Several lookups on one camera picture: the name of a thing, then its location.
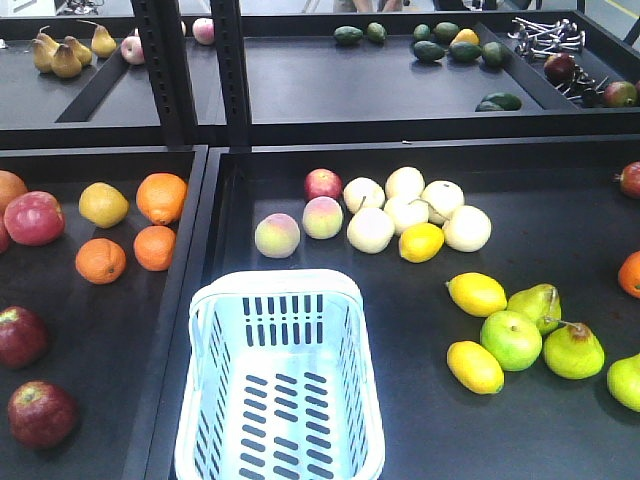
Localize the light blue plastic basket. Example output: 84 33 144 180
174 269 385 479

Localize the peach right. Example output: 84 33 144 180
302 196 344 240

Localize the peach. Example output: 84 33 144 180
302 196 344 240
254 213 301 259

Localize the peach left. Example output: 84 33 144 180
254 213 301 259

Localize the white pear front left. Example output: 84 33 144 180
346 196 395 254

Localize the white pear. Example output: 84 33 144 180
442 205 492 253
346 196 395 254

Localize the red apple back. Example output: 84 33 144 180
304 168 343 201

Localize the lemon middle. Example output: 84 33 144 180
399 222 444 263

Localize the lemon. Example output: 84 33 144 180
445 272 507 318
399 222 444 263
446 340 505 395

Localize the white pear front right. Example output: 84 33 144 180
442 205 492 253

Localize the large orange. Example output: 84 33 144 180
136 173 188 226

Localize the lemon upper right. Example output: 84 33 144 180
445 272 507 318

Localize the small orange right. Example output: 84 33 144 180
133 225 177 272

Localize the small orange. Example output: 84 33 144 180
133 225 177 272
75 238 127 285

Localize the black wooden produce stand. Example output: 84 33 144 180
0 9 640 480

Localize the lemon lower right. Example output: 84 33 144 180
446 340 505 395

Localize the green apple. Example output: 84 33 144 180
480 310 543 372

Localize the yellow citrus fruit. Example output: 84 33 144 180
78 182 129 229

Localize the small orange left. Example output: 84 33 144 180
75 238 127 285

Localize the green pear with brown top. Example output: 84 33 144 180
542 322 605 380

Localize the pink red apple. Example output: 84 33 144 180
4 191 66 246

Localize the dark red apple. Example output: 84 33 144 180
1 306 50 370
7 380 80 450

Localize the dark red apple near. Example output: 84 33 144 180
7 380 80 450

